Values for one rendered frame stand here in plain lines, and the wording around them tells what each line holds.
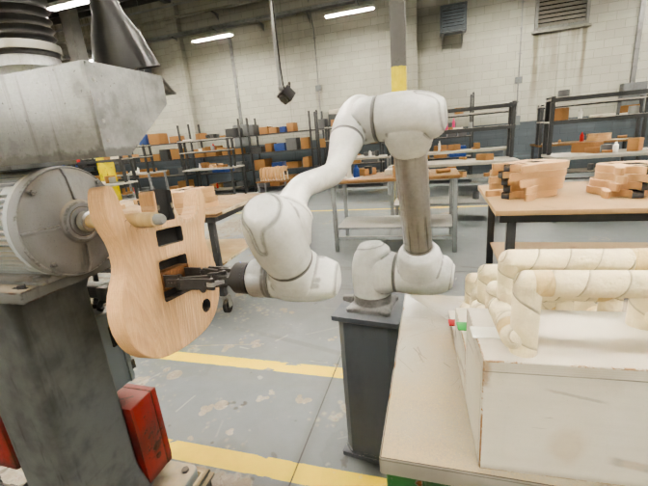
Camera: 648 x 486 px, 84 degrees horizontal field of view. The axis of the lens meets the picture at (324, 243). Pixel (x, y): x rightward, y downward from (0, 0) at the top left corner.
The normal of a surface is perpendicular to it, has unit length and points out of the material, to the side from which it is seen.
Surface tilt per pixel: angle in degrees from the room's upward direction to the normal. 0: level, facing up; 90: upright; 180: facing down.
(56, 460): 90
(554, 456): 90
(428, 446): 0
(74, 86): 90
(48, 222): 88
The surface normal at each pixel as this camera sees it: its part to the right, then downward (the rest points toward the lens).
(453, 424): -0.08, -0.96
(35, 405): -0.27, 0.29
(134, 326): 0.95, -0.04
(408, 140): -0.26, 0.69
